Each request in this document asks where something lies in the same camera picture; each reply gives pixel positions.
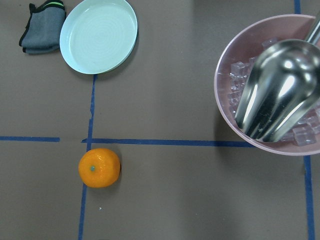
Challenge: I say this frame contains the light green plate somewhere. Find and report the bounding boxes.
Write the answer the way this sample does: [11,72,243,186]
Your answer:
[59,0,138,75]

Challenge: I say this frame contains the orange fruit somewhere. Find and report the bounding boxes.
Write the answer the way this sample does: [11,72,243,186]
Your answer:
[78,148,121,188]

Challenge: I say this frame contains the pink bowl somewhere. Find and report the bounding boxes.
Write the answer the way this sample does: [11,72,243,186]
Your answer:
[214,14,320,156]

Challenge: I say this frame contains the metal ice scoop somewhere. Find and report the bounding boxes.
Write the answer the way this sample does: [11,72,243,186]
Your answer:
[234,17,320,143]

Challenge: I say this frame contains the folded grey cloth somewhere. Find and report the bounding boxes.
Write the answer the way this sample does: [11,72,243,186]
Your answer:
[19,0,67,55]

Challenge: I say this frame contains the clear ice cubes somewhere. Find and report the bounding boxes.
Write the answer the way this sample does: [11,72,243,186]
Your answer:
[226,37,320,147]

